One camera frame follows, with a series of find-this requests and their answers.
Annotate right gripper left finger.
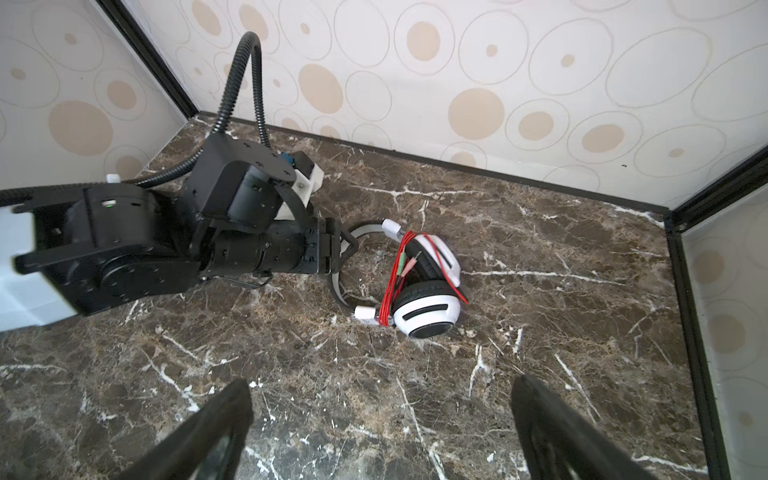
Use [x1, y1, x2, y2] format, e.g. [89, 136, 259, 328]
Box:
[117, 378, 254, 480]

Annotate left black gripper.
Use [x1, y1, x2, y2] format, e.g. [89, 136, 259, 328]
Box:
[302, 217, 359, 275]

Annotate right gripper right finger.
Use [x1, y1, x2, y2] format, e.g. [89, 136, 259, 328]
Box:
[511, 375, 653, 479]

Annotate white black headphones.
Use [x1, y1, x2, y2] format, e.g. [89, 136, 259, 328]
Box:
[328, 219, 468, 339]

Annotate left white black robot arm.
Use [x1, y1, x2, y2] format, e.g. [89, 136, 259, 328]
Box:
[1, 32, 358, 331]

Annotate left black corner post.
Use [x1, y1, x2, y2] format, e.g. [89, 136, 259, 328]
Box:
[94, 0, 199, 120]

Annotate black corner post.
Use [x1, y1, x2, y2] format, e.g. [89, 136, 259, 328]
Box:
[94, 0, 199, 120]
[665, 144, 767, 479]

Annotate right black corner post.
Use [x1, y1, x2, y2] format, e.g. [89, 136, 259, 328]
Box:
[665, 144, 767, 479]

